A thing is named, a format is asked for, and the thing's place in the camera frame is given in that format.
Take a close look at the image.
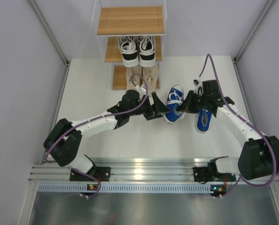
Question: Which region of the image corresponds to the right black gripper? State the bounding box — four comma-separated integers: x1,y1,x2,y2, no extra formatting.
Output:
177,90,209,114

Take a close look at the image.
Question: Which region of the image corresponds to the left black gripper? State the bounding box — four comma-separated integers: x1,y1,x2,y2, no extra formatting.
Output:
128,92,171,121

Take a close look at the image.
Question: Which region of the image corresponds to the blue canvas sneaker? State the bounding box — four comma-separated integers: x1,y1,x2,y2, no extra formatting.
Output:
163,84,184,123
196,109,212,133

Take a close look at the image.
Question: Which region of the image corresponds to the beige platform sneaker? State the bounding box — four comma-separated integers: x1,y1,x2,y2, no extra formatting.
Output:
126,65,142,90
143,65,159,92

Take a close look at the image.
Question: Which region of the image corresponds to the black white sneaker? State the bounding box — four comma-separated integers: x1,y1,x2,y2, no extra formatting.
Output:
118,36,139,68
137,36,156,68

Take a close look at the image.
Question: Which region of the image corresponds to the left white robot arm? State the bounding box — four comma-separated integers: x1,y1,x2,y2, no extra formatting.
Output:
43,90,171,181

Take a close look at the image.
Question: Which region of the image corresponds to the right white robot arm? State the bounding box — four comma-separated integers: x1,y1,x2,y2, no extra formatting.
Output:
177,80,279,181

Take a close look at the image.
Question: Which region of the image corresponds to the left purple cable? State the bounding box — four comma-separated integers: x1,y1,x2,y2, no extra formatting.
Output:
43,74,149,165

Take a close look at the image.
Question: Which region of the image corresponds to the purple cable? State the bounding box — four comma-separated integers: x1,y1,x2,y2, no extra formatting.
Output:
43,74,149,165
199,53,277,187

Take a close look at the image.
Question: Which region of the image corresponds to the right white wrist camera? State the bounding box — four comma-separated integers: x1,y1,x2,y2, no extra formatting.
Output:
193,79,203,95

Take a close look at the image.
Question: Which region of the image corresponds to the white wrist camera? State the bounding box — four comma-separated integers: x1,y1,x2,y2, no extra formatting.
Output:
193,79,203,95
135,85,147,94

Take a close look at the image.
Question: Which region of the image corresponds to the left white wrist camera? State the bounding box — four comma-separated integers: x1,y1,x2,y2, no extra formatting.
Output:
135,85,147,94

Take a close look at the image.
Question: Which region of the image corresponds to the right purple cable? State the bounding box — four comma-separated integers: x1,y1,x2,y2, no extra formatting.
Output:
199,53,277,187

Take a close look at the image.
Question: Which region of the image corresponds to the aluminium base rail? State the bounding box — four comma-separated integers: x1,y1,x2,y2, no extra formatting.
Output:
29,157,279,186

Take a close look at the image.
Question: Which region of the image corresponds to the white wire wooden shoe shelf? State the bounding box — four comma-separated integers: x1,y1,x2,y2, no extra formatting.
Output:
91,0,167,90

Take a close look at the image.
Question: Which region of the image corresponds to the slotted grey cable duct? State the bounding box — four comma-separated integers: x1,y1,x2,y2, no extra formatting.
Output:
38,183,226,194

